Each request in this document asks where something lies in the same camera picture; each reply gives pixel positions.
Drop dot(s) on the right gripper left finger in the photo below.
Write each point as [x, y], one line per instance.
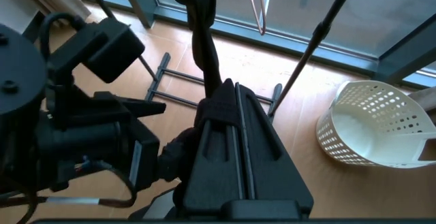
[211, 176]

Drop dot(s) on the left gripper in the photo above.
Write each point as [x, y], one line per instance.
[95, 139]

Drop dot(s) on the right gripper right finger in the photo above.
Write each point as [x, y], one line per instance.
[272, 169]

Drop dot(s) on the black garment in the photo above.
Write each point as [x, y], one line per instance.
[204, 47]

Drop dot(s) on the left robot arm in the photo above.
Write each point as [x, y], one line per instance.
[20, 74]

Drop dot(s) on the white laundry basket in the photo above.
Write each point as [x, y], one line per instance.
[357, 135]

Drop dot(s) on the black clothes rack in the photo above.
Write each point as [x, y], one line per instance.
[320, 33]

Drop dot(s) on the window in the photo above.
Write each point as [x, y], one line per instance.
[340, 6]

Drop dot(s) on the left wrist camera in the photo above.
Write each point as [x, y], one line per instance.
[112, 50]

